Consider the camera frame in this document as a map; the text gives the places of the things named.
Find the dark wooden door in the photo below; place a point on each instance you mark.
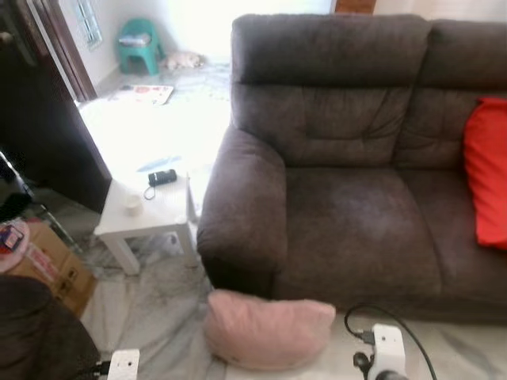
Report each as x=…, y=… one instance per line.
x=40, y=119

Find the brown wooden furniture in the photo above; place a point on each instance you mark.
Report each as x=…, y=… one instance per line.
x=354, y=5

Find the dark brown fabric sofa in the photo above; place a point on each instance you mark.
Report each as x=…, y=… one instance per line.
x=356, y=214

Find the stack of papers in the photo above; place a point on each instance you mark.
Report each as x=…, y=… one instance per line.
x=135, y=39

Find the white paper cup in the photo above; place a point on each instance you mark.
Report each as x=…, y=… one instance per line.
x=132, y=204

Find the small window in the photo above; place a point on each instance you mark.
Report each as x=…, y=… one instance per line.
x=89, y=20

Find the dark brown armchair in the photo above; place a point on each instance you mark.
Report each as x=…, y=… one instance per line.
x=36, y=332

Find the white side table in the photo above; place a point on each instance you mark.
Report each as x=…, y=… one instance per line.
x=162, y=210

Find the red cushion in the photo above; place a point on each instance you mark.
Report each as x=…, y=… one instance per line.
x=487, y=174

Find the printed floor mat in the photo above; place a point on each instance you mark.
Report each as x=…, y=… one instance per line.
x=142, y=94

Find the brown door frame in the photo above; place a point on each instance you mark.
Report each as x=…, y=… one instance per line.
x=67, y=47

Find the pink cat face pillow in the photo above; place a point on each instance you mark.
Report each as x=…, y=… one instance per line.
x=265, y=328

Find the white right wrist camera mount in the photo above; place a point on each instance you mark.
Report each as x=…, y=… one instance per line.
x=388, y=348

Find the teal plastic stool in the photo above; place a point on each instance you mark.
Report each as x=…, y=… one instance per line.
x=142, y=57

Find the black metal stand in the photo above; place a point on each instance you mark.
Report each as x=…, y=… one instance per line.
x=14, y=202

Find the cardboard box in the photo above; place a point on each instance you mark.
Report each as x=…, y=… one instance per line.
x=63, y=273

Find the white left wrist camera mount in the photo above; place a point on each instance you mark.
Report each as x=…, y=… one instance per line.
x=123, y=366

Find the cream fluffy toy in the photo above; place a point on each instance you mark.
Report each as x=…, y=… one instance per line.
x=184, y=60

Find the colourful printed package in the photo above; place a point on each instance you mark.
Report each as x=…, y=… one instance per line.
x=11, y=241

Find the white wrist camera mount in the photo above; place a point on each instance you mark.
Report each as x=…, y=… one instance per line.
x=388, y=348
x=123, y=366

